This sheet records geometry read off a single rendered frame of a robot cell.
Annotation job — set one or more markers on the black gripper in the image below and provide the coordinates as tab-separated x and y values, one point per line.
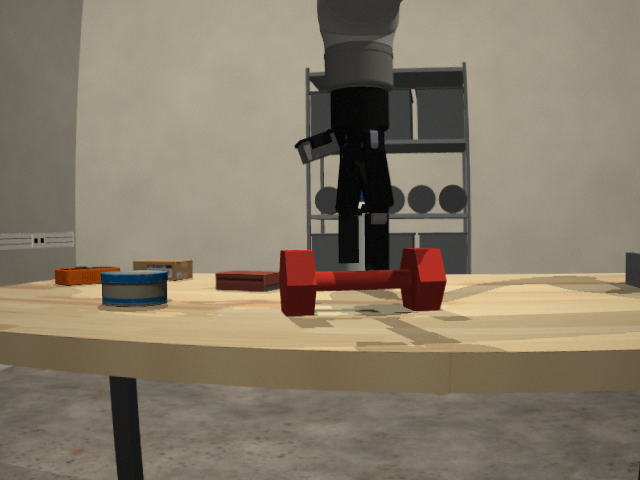
363	109

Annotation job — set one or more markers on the grey bottle with blue cap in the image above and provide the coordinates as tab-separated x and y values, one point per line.
361	265

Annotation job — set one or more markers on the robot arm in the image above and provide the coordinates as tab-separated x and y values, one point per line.
358	42

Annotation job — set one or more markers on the blue and grey round tin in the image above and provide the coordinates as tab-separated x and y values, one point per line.
134	288

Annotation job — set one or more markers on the orange digital multimeter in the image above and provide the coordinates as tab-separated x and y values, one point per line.
80	275

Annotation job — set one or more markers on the red dumbbell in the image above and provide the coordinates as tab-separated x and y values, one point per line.
421	278

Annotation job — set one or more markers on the reddish-brown rectangular block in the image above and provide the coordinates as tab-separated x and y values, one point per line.
260	281

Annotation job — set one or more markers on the small brown cardboard box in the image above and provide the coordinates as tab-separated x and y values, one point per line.
176	269

